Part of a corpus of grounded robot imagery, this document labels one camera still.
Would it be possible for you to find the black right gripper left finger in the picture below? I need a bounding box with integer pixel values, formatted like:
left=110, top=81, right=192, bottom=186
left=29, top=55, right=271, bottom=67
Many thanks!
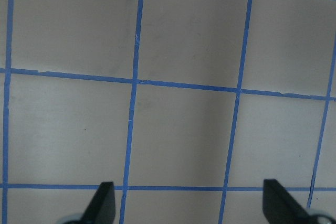
left=79, top=182, right=116, bottom=224

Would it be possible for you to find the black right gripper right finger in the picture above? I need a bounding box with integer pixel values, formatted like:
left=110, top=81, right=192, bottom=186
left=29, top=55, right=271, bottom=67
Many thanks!
left=262, top=179, right=315, bottom=224

